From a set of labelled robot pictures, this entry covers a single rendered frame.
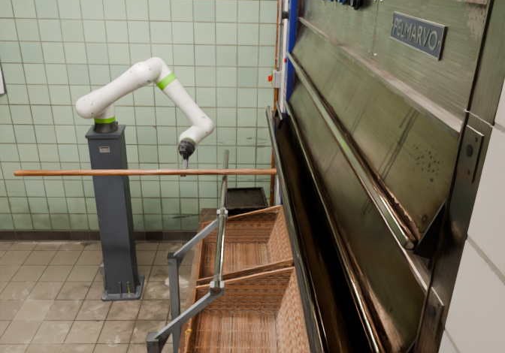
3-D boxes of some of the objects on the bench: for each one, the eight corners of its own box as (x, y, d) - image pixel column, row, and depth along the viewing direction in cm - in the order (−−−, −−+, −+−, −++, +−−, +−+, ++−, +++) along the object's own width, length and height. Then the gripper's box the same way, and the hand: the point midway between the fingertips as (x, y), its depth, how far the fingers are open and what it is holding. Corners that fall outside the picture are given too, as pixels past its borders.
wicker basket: (281, 243, 274) (283, 203, 264) (293, 306, 223) (296, 259, 212) (201, 243, 272) (201, 203, 261) (195, 307, 220) (193, 260, 209)
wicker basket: (294, 311, 219) (297, 264, 208) (309, 416, 167) (314, 360, 156) (194, 311, 218) (192, 263, 207) (178, 416, 166) (175, 360, 155)
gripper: (192, 128, 245) (188, 141, 225) (193, 169, 255) (190, 185, 235) (178, 128, 245) (173, 140, 225) (180, 169, 254) (176, 185, 234)
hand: (182, 163), depth 231 cm, fingers open, 13 cm apart
